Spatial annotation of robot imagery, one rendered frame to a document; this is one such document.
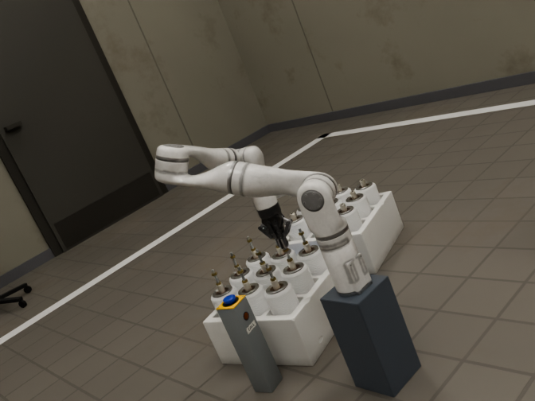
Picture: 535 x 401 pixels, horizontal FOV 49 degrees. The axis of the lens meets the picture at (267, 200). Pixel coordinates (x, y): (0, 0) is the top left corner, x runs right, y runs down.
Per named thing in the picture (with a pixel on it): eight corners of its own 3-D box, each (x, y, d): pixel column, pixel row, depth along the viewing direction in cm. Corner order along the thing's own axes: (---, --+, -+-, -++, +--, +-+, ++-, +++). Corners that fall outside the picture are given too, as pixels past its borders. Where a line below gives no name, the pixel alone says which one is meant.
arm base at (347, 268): (376, 279, 158) (355, 223, 154) (356, 298, 153) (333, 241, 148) (350, 277, 166) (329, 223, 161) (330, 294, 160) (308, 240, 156)
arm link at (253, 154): (279, 184, 190) (259, 188, 196) (261, 141, 186) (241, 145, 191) (267, 193, 185) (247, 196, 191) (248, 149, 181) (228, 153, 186)
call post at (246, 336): (283, 378, 187) (246, 295, 178) (272, 393, 182) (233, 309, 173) (266, 377, 191) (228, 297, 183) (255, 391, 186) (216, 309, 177)
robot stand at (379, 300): (422, 366, 166) (388, 275, 158) (394, 398, 158) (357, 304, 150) (383, 356, 177) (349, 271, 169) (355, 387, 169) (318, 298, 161)
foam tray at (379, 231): (404, 227, 258) (391, 190, 253) (376, 274, 228) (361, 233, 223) (327, 238, 280) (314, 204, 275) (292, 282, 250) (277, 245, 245)
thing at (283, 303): (316, 329, 192) (296, 282, 187) (293, 346, 188) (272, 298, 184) (300, 322, 201) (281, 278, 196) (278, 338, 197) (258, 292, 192)
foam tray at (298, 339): (359, 297, 216) (342, 255, 211) (313, 366, 186) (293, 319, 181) (274, 302, 239) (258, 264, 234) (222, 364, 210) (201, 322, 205)
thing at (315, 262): (308, 299, 214) (290, 257, 209) (326, 286, 219) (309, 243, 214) (326, 303, 206) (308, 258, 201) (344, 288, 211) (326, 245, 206)
